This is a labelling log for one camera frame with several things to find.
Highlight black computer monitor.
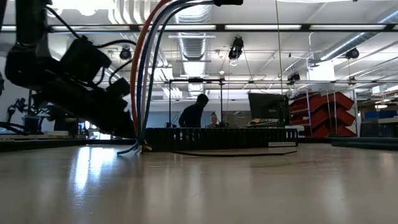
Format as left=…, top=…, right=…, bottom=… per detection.
left=248, top=92, right=290, bottom=126

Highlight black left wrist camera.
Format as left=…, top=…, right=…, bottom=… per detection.
left=60, top=35, right=112, bottom=84

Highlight person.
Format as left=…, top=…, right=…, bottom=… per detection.
left=178, top=93, right=210, bottom=128
left=208, top=111, right=220, bottom=128

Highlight thin hanging cord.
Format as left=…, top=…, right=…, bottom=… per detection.
left=275, top=0, right=283, bottom=94

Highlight black aluminium table frame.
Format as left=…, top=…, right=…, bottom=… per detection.
left=0, top=136, right=398, bottom=153

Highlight red storage bin rack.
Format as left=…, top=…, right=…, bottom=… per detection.
left=289, top=90, right=358, bottom=138

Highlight blue storage bins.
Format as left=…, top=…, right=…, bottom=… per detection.
left=363, top=110, right=398, bottom=119

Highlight white cable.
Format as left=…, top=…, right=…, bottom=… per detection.
left=141, top=0, right=200, bottom=147

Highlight black cable end sleeve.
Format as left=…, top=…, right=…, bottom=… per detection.
left=213, top=0, right=244, bottom=7

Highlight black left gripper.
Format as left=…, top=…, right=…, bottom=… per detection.
left=34, top=77, right=137, bottom=138

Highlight black slotted cable duct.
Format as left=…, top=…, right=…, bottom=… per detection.
left=145, top=126, right=299, bottom=152

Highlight black metal frame stand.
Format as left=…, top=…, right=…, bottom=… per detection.
left=167, top=77, right=225, bottom=128

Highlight black ceiling spotlight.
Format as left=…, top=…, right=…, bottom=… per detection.
left=345, top=47, right=360, bottom=60
left=287, top=72, right=301, bottom=85
left=119, top=45, right=133, bottom=62
left=228, top=35, right=245, bottom=60

